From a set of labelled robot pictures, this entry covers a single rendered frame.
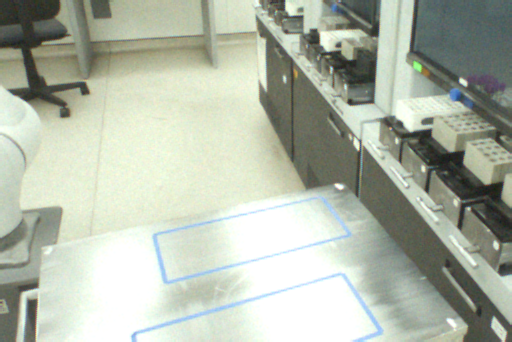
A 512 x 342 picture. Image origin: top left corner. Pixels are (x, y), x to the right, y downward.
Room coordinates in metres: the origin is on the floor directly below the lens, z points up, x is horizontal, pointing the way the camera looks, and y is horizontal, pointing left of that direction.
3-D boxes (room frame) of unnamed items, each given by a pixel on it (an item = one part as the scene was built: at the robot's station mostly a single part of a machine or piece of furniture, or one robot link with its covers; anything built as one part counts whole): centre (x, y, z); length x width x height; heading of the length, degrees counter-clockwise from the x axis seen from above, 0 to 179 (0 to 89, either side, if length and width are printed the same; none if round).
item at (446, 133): (1.18, -0.29, 0.85); 0.12 x 0.02 x 0.06; 20
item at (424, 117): (1.36, -0.33, 0.83); 0.30 x 0.10 x 0.06; 109
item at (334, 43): (2.02, -0.09, 0.83); 0.30 x 0.10 x 0.06; 109
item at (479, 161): (1.03, -0.34, 0.85); 0.12 x 0.02 x 0.06; 19
